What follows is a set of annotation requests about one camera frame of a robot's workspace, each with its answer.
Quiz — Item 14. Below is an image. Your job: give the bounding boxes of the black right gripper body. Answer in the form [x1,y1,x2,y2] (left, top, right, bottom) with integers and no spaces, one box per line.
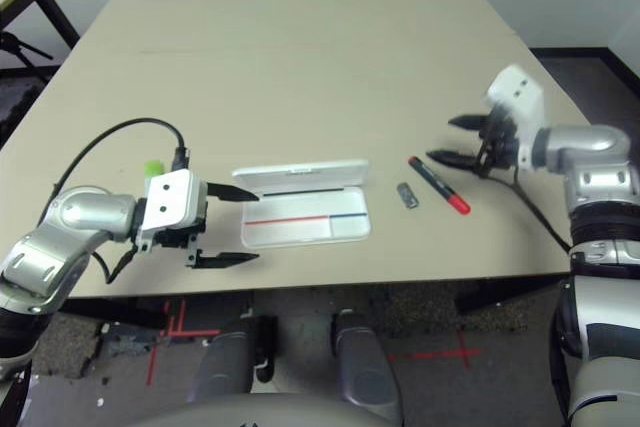
[474,106,521,177]

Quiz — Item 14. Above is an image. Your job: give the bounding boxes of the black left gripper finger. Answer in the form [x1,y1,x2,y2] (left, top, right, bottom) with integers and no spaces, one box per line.
[205,181,261,202]
[192,252,261,271]

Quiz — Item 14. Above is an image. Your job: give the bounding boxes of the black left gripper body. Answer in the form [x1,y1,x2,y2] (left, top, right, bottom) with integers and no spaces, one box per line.
[151,219,209,268]

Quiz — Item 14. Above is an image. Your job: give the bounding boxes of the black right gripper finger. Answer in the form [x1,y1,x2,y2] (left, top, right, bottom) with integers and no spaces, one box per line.
[448,114,489,131]
[425,148,482,169]

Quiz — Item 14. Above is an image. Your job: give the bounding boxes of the black marker with red cap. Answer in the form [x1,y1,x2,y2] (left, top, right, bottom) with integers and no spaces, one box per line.
[407,155,472,216]

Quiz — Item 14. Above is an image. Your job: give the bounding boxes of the white plastic pencil case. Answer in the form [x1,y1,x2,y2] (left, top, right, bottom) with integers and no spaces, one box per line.
[232,159,372,249]

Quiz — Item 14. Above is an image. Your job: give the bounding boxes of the grey robot left leg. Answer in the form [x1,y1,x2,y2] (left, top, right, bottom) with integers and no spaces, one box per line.
[187,314,279,406]

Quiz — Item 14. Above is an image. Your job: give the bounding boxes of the grey robot leg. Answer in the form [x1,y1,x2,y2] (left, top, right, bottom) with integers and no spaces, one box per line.
[332,311,404,423]
[187,314,279,406]

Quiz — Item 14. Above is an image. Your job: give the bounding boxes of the grey robot torso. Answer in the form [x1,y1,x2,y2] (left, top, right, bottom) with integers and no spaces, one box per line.
[144,391,396,427]

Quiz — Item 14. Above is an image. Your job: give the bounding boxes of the grey robot right leg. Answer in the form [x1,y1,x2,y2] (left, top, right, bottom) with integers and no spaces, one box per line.
[332,311,404,423]

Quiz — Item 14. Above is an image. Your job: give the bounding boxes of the black foam floor mat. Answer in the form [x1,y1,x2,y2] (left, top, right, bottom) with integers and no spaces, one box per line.
[0,77,46,143]

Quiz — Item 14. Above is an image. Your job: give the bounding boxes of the black tripod stand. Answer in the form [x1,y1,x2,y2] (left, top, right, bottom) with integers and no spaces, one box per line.
[0,30,54,81]

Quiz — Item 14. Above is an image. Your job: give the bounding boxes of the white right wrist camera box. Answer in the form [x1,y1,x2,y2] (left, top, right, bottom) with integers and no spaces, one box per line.
[483,65,545,171]

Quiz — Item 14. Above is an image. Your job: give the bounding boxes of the thin black left gripper cable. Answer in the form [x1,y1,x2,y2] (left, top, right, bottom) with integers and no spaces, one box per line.
[91,246,137,286]

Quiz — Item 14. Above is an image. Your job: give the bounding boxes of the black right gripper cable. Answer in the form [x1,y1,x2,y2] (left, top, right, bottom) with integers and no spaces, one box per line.
[487,171,572,253]

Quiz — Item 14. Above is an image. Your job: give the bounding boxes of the thick black left camera cable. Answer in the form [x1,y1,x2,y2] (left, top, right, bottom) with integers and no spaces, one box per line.
[49,118,191,221]

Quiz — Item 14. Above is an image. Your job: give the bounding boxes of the side table with dark frame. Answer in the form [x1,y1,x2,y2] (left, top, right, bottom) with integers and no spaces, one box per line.
[0,0,81,68]

